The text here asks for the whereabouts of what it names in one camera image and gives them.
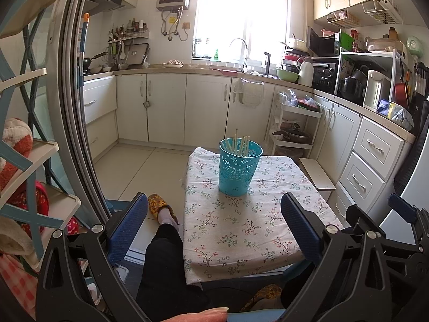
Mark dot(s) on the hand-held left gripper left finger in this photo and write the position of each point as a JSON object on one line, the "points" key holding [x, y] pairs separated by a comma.
{"points": [[127, 228]]}

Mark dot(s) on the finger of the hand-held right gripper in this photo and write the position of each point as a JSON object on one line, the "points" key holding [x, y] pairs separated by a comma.
{"points": [[404, 209], [363, 219]]}

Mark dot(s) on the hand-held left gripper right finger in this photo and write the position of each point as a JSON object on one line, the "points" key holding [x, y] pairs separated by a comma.
{"points": [[301, 231]]}

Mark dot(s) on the teal perforated plastic basket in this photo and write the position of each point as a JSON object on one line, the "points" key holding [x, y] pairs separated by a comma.
{"points": [[239, 177]]}

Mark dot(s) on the bundle of wooden chopsticks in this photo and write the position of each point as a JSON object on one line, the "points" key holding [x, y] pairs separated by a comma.
{"points": [[236, 141]]}

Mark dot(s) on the person's left hand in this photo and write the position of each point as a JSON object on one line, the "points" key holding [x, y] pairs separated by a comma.
{"points": [[201, 315]]}

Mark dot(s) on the yellow patterned slipper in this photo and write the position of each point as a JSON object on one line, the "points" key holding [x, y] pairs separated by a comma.
{"points": [[264, 295], [157, 204]]}

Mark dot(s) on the person's left leg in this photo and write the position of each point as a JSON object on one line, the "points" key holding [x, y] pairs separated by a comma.
{"points": [[161, 268]]}

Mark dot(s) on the white step stool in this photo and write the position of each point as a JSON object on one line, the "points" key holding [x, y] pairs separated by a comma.
{"points": [[316, 174]]}

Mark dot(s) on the floral tablecloth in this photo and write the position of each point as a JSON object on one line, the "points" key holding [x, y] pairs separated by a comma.
{"points": [[241, 228]]}

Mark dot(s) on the cream panelled drawer cabinet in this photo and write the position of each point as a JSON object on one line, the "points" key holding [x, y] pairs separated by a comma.
{"points": [[362, 154]]}

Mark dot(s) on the red floral cloth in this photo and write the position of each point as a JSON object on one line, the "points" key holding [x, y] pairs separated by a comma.
{"points": [[43, 196]]}

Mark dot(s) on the pan with glass lid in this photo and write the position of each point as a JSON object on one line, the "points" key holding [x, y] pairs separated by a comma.
{"points": [[291, 136]]}

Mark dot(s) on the blue and yellow packet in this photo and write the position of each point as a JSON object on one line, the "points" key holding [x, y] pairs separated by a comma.
{"points": [[393, 112]]}

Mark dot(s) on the white storage trolley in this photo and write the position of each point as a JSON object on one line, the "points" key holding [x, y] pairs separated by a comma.
{"points": [[278, 130]]}

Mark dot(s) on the cream towel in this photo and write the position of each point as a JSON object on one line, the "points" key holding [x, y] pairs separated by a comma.
{"points": [[15, 238]]}

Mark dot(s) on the red pot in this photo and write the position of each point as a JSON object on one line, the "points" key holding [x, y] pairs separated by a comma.
{"points": [[400, 94]]}

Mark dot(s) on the white electric water boiler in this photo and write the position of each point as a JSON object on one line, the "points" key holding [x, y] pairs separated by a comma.
{"points": [[377, 90]]}

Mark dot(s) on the pink checked cloth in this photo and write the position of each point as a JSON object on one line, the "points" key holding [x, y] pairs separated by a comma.
{"points": [[16, 281]]}

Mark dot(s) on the cream two-drawer base cabinet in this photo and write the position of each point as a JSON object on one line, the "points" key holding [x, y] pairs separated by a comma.
{"points": [[99, 107]]}

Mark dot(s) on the blue and cream shelf rack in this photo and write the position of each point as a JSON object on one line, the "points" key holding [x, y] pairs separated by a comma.
{"points": [[30, 147]]}

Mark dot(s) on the plastic bags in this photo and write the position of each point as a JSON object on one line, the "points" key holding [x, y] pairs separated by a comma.
{"points": [[291, 99]]}

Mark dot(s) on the black rice cooker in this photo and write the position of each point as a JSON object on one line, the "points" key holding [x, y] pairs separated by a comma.
{"points": [[352, 87]]}

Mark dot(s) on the red and white plush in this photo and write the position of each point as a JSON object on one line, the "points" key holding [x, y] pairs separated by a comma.
{"points": [[15, 144]]}

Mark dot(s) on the cream base cabinet with doors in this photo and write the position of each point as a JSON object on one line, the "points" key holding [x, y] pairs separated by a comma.
{"points": [[201, 107]]}

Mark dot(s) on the white hanging trash bin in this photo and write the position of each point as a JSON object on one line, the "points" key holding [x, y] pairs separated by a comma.
{"points": [[249, 95]]}

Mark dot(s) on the black countertop oven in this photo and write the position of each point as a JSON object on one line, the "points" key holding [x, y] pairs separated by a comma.
{"points": [[323, 73]]}

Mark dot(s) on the green bowl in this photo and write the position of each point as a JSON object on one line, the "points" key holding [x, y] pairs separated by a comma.
{"points": [[287, 75]]}

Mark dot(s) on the white thermos jug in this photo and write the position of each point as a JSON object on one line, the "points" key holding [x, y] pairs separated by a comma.
{"points": [[305, 72]]}

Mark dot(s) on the white metal shelf rack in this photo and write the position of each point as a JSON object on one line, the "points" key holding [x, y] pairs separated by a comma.
{"points": [[368, 54]]}

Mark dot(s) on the black wok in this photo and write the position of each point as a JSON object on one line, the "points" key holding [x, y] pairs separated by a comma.
{"points": [[88, 63]]}

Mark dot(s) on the plate with food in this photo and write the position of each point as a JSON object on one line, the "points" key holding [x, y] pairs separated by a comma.
{"points": [[172, 63]]}

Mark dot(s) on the black water tap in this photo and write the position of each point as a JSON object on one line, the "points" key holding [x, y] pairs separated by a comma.
{"points": [[267, 63]]}

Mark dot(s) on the dark baking tray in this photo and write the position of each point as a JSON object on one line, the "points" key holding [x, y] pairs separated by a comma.
{"points": [[139, 55]]}

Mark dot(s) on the stack of pots and bowls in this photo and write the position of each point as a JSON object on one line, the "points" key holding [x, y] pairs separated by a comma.
{"points": [[291, 55]]}

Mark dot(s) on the green box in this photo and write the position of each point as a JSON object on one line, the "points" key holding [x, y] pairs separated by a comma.
{"points": [[347, 42]]}

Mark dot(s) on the black microwave oven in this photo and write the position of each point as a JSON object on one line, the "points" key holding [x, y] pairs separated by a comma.
{"points": [[323, 43]]}

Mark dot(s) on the chrome curved faucet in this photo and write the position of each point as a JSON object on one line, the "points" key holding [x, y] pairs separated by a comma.
{"points": [[238, 40]]}

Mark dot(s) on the kitchen window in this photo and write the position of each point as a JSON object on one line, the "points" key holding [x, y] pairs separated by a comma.
{"points": [[241, 16]]}

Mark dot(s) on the wall rack with kitchen utensils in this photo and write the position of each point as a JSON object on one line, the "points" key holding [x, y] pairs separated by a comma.
{"points": [[129, 40]]}

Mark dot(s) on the wall socket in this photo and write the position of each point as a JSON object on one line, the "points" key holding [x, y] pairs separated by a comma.
{"points": [[186, 26]]}

